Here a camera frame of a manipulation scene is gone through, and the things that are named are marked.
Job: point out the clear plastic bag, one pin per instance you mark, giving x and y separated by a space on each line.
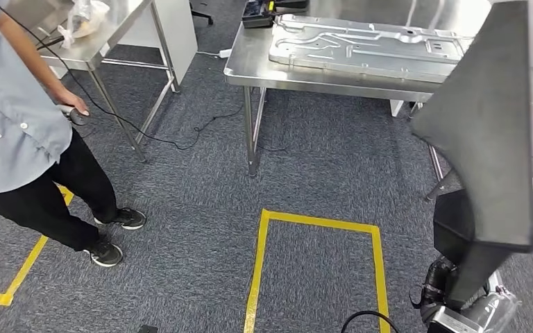
85 20

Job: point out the black office chair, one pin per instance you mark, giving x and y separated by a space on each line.
201 11

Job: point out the white power plug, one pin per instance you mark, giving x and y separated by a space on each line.
225 53

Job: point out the white board panel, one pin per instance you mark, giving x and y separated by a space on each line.
174 27

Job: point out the black handheld controller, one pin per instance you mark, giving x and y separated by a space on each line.
78 118

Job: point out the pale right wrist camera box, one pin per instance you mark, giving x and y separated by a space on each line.
450 321

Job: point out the black plastic plate bracket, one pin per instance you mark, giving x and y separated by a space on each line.
487 138

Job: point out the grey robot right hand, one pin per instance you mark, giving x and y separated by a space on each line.
496 308

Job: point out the stainless steel table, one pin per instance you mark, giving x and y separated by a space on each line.
110 32

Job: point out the person's left forearm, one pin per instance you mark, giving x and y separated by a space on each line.
27 55

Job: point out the black device with yellow label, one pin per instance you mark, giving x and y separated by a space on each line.
257 14

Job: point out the person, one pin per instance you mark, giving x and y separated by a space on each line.
13 115

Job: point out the person's left hand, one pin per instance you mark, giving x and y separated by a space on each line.
71 100

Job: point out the stamped silver metal panel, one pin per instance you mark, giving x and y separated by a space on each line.
363 50

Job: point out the stainless steel workbench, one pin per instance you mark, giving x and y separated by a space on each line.
257 69

